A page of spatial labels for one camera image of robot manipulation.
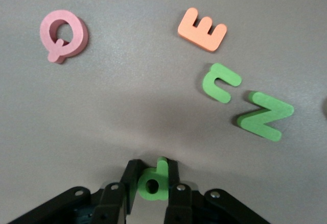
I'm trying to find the orange foam letter E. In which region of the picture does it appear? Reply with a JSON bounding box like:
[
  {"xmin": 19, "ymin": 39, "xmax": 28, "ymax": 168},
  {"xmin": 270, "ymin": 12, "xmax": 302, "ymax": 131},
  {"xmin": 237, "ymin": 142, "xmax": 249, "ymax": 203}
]
[{"xmin": 177, "ymin": 7, "xmax": 228, "ymax": 54}]

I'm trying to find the green foam letter P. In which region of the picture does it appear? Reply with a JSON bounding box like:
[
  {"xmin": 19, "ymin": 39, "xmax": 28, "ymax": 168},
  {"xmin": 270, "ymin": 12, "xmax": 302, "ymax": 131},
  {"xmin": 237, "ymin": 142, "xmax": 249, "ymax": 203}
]
[{"xmin": 137, "ymin": 156, "xmax": 170, "ymax": 201}]

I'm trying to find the pink foam letter Q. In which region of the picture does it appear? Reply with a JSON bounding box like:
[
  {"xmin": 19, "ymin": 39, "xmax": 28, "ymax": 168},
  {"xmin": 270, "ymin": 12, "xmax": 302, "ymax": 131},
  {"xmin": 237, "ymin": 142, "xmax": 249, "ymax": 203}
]
[{"xmin": 39, "ymin": 9, "xmax": 90, "ymax": 64}]

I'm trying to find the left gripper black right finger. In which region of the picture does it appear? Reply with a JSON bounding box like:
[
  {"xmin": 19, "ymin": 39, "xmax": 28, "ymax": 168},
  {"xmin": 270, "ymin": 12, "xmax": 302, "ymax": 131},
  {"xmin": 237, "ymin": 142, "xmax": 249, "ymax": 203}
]
[{"xmin": 163, "ymin": 159, "xmax": 271, "ymax": 224}]

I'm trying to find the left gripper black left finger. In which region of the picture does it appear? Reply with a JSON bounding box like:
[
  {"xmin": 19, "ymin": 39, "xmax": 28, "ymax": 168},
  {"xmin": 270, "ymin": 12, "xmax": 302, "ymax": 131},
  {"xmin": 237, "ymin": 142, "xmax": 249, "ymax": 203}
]
[{"xmin": 7, "ymin": 159, "xmax": 147, "ymax": 224}]

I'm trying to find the green foam letter J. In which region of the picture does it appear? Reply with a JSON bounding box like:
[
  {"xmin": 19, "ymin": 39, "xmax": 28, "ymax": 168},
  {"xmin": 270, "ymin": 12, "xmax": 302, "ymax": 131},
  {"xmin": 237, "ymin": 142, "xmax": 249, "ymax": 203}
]
[{"xmin": 201, "ymin": 62, "xmax": 243, "ymax": 105}]

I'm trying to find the green foam letter N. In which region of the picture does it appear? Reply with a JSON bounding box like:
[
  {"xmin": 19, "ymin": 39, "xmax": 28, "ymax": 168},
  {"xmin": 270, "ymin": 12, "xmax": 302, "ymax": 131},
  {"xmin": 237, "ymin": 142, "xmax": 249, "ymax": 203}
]
[{"xmin": 236, "ymin": 90, "xmax": 295, "ymax": 143}]

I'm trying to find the large table cover sheet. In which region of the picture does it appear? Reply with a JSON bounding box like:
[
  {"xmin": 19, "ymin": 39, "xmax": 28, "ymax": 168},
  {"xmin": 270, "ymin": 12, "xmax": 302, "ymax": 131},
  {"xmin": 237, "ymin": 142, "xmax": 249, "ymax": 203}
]
[{"xmin": 0, "ymin": 0, "xmax": 327, "ymax": 224}]

